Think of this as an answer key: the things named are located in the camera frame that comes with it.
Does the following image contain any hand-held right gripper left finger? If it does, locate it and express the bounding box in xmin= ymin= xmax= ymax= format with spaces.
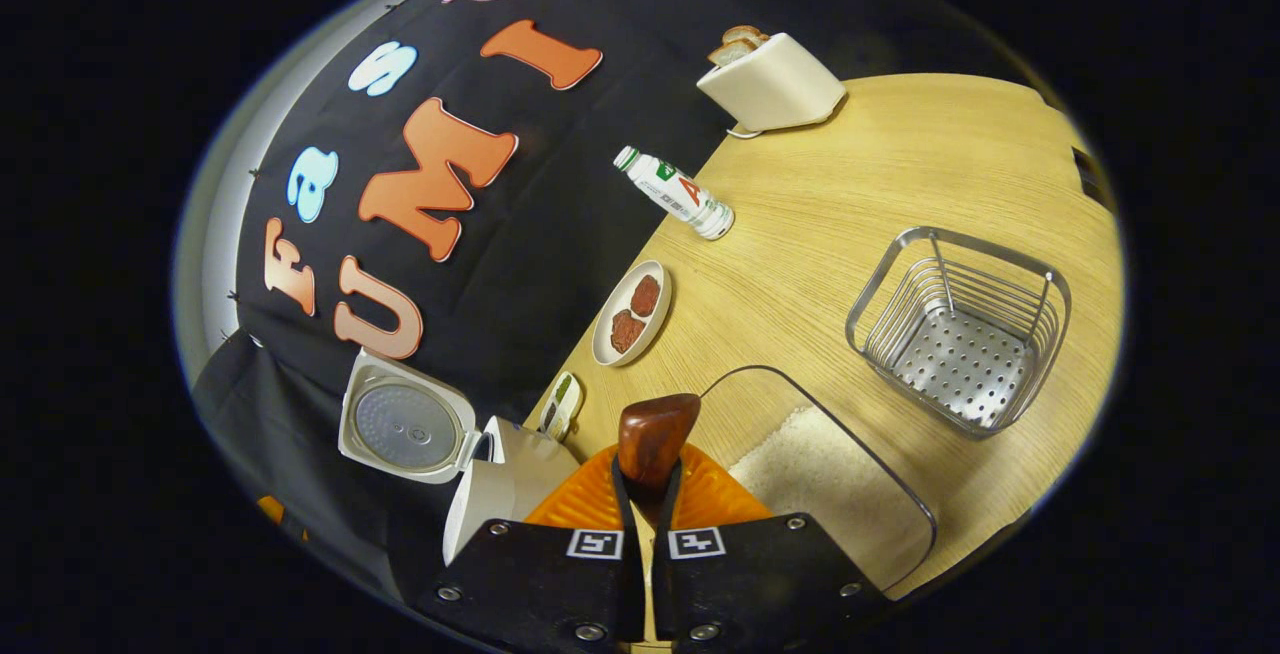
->
xmin=415 ymin=444 xmax=647 ymax=649

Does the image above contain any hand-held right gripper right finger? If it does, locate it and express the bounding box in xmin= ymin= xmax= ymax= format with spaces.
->
xmin=652 ymin=442 xmax=893 ymax=649

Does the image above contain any white rice heap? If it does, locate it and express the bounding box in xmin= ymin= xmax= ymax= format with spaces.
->
xmin=728 ymin=406 xmax=933 ymax=595

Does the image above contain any white rice cooker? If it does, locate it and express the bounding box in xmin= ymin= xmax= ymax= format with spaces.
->
xmin=337 ymin=347 xmax=583 ymax=567

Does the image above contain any brown wooden spoon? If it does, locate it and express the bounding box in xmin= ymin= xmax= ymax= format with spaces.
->
xmin=617 ymin=393 xmax=703 ymax=520

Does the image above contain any metal wire chopstick holder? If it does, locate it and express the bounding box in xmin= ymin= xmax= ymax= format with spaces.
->
xmin=845 ymin=225 xmax=1073 ymax=440

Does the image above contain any clear plastic rice box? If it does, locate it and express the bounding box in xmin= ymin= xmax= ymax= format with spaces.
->
xmin=700 ymin=365 xmax=939 ymax=597

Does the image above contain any small dish of beans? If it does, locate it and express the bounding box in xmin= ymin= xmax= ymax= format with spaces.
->
xmin=538 ymin=371 xmax=585 ymax=443

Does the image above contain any cream oval plate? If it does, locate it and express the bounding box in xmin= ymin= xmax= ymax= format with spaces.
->
xmin=592 ymin=260 xmax=674 ymax=368

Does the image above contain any white green drink bottle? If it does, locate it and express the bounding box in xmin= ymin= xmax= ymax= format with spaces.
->
xmin=613 ymin=145 xmax=736 ymax=241

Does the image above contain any cream toaster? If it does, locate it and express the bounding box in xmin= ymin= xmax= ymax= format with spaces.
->
xmin=696 ymin=32 xmax=848 ymax=135

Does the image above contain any black rectangular object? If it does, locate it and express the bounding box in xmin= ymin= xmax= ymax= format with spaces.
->
xmin=1070 ymin=146 xmax=1113 ymax=213

